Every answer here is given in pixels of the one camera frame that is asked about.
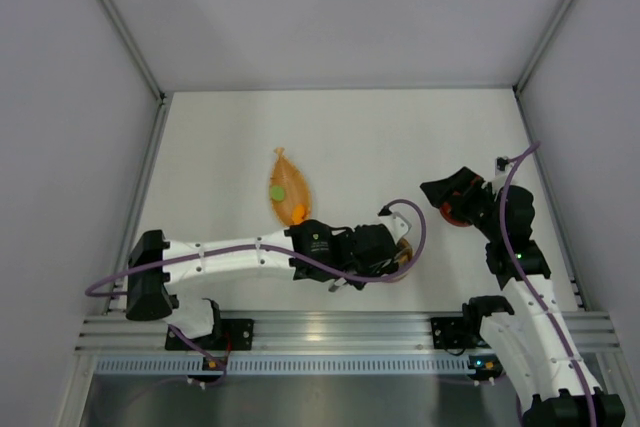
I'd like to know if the red round lid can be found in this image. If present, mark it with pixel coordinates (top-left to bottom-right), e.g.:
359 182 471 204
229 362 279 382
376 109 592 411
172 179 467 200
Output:
439 203 471 228

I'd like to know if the orange food chunk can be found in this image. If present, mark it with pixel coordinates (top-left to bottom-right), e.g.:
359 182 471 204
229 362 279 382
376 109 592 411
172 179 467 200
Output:
291 204 307 225

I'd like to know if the green round food piece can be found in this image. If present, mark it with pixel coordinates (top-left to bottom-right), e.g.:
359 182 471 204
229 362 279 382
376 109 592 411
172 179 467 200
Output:
269 185 286 202

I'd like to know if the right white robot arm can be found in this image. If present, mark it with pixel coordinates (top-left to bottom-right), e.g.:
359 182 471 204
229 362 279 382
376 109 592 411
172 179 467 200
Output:
421 167 626 426

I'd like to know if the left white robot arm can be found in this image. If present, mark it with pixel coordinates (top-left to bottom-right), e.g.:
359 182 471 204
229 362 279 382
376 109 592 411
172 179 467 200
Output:
125 214 411 339

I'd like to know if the round steel lunch box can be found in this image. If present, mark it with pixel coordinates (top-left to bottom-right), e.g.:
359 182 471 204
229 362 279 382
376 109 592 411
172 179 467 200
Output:
380 238 414 283

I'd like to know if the orange leaf-shaped plate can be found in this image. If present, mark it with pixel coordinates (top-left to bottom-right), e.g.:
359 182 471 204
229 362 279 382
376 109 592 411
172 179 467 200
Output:
268 147 313 227

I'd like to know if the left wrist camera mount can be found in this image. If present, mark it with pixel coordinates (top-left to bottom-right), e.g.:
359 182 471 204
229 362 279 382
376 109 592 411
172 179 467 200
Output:
377 207 411 244

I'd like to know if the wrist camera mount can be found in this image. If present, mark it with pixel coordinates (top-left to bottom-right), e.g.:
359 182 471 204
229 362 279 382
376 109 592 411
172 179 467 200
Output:
377 207 411 244
491 157 519 194

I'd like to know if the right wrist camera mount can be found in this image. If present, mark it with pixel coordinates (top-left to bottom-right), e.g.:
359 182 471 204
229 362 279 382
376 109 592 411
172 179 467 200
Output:
491 157 519 194

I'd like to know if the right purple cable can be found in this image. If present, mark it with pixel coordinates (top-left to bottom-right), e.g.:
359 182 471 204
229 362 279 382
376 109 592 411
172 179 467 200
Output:
499 141 599 427

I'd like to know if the purple cable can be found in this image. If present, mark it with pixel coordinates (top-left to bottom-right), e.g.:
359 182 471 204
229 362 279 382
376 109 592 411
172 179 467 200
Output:
499 141 599 427
84 199 427 388

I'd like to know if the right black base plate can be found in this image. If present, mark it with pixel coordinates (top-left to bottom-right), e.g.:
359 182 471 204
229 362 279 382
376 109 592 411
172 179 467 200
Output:
430 316 481 355

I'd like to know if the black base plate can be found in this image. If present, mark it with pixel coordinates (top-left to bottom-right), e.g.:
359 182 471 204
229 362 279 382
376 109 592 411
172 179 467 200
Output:
430 316 481 355
191 318 254 351

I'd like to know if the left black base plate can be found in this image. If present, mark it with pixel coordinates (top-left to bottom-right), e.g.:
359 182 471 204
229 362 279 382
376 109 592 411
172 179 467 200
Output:
191 318 254 351

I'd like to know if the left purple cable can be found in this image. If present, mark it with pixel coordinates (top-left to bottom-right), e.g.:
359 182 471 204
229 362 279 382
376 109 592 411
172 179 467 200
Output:
84 199 427 388

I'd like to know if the aluminium front rail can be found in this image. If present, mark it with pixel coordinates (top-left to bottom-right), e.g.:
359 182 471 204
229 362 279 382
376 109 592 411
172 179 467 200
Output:
74 310 621 354

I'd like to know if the slotted grey cable duct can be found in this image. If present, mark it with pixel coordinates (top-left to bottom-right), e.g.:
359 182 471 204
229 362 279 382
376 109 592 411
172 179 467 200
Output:
94 353 497 377

